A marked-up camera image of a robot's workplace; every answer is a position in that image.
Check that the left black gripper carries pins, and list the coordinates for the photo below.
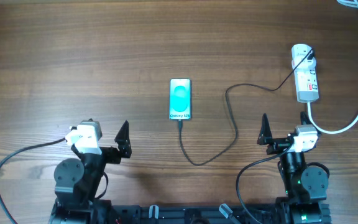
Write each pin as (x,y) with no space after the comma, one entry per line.
(114,155)

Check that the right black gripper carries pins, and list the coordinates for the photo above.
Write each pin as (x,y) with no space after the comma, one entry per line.
(277,144)

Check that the white power strip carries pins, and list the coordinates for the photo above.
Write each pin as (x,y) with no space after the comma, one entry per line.
(306,82)

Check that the teal Galaxy smartphone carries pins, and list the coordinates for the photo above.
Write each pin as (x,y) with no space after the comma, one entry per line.
(180,98)

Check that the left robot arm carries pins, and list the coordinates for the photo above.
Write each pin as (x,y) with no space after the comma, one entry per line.
(77,180)

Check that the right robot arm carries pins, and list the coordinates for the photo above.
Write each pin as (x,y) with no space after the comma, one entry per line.
(305,183)

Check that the white charger plug adapter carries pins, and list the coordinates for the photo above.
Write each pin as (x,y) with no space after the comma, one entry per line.
(303,62)

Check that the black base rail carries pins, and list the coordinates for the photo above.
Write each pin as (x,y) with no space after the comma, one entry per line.
(263,213)

